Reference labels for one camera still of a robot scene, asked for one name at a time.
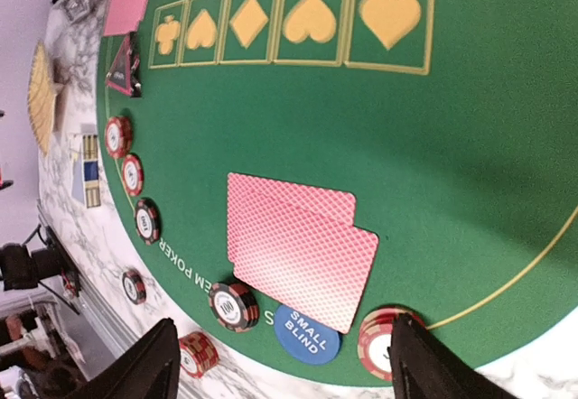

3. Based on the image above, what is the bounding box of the round green poker mat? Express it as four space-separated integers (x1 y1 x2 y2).
97 0 577 387

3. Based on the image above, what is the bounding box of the triangular all-in button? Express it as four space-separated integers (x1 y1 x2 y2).
106 32 142 97

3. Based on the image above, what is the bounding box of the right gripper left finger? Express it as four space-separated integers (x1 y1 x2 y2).
67 318 180 399

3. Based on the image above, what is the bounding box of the red poker chip stack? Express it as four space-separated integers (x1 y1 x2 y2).
179 331 219 378

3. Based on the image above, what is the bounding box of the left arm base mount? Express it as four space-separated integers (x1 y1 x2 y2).
1 224 81 315

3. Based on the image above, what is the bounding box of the woven bamboo tray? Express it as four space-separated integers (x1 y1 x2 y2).
27 41 66 157

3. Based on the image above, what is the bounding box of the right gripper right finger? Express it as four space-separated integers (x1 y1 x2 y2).
388 313 513 398

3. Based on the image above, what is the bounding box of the blue small blind button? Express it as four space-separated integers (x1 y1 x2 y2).
274 305 341 366

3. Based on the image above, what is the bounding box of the dealt card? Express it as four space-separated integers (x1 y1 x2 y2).
103 0 148 37
227 172 357 264

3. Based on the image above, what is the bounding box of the front aluminium rail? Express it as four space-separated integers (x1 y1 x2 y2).
36 199 139 357

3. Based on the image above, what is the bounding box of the black poker chip stack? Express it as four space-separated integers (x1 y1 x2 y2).
121 269 146 305

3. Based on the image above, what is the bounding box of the playing card box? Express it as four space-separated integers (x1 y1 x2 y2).
70 124 101 209

